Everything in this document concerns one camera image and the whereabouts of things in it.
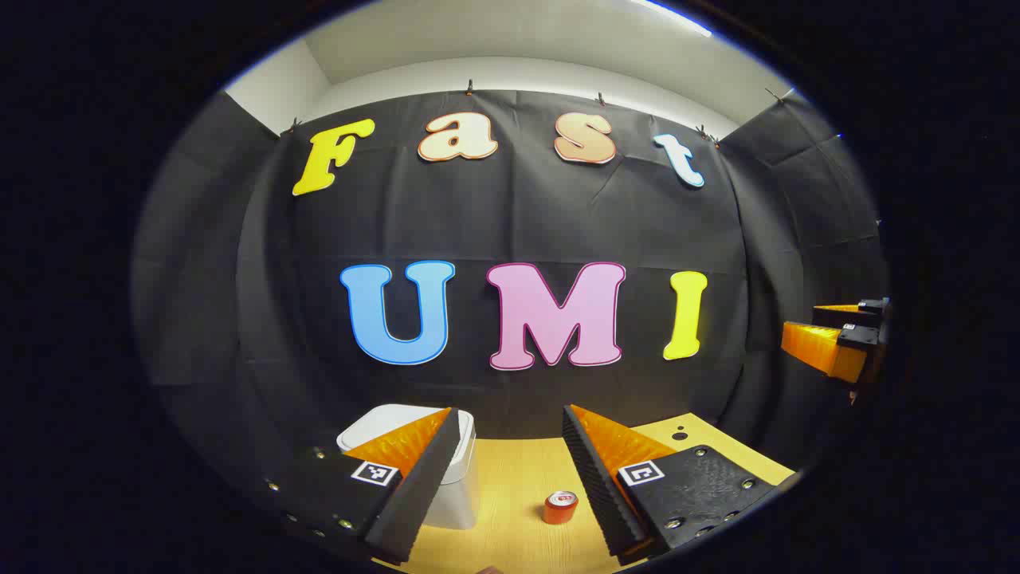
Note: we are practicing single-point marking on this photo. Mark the red pop can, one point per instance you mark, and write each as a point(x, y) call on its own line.
point(560, 510)

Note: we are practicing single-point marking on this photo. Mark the black backdrop cloth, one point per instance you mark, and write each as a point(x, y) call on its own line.
point(518, 223)

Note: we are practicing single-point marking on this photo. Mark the white desktop garbage bin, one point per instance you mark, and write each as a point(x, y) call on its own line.
point(458, 502)

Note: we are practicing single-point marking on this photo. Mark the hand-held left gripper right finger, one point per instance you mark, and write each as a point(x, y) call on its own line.
point(602, 494)

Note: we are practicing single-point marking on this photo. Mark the wooden desktop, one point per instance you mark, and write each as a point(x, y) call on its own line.
point(518, 478)

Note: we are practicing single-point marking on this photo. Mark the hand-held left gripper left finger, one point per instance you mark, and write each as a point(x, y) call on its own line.
point(422, 494)

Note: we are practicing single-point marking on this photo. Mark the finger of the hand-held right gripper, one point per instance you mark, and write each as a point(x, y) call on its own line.
point(837, 308)
point(821, 347)

